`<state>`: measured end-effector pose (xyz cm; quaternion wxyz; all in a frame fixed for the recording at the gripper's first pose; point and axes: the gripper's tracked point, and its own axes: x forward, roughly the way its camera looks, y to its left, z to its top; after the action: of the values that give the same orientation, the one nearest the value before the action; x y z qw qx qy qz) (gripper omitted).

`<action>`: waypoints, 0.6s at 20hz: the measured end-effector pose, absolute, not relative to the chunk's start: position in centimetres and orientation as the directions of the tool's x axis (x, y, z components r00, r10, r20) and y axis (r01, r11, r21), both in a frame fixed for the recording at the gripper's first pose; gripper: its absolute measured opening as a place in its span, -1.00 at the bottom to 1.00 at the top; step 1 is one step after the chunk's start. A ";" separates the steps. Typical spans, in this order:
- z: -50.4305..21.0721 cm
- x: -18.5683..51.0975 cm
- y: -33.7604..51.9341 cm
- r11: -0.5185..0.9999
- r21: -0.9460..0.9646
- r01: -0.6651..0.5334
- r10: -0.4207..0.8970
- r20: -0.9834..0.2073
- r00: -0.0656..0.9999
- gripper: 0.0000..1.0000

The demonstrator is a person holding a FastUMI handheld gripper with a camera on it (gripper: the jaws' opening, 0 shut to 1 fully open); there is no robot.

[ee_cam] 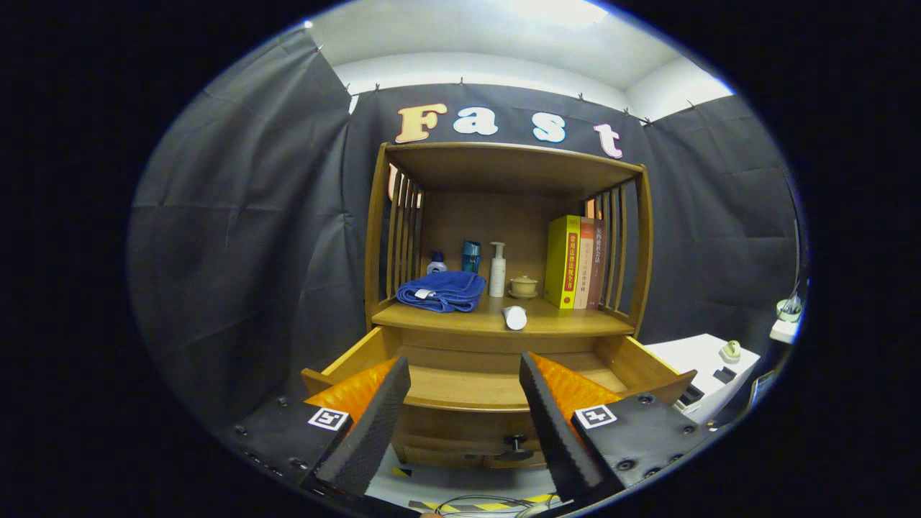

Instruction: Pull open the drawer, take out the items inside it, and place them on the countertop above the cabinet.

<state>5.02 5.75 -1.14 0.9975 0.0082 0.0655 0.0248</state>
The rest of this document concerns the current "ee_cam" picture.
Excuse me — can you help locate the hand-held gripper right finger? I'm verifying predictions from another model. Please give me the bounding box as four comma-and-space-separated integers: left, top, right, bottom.
518, 351, 720, 504

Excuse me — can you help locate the white drawer cabinet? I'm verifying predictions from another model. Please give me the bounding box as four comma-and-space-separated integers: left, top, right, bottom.
643, 333, 761, 425

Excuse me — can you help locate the dark red book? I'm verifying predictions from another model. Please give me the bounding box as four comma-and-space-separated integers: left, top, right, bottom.
588, 219, 607, 310

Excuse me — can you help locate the black round drawer knob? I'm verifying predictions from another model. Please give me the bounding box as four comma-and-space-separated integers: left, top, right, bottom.
498, 434, 535, 463

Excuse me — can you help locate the brown wooden cabinet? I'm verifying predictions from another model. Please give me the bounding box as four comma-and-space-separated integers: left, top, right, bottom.
363, 142, 654, 472

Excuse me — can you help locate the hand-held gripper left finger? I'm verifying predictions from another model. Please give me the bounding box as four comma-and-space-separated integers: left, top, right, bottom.
216, 356, 412, 501

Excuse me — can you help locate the long yellow black tape strip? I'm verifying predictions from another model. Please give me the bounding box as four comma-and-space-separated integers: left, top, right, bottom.
409, 494, 563, 513

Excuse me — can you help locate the white pump bottle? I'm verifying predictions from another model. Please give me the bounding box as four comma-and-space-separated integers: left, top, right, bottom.
489, 242, 507, 298

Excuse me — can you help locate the yellow thick book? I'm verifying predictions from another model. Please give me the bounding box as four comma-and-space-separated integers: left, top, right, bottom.
543, 214, 582, 310

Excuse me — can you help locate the wooden countertop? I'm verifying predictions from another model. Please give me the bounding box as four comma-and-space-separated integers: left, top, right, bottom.
371, 294, 636, 337

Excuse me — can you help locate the blue folded towel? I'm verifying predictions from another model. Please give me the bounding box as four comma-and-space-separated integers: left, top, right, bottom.
396, 270, 487, 314

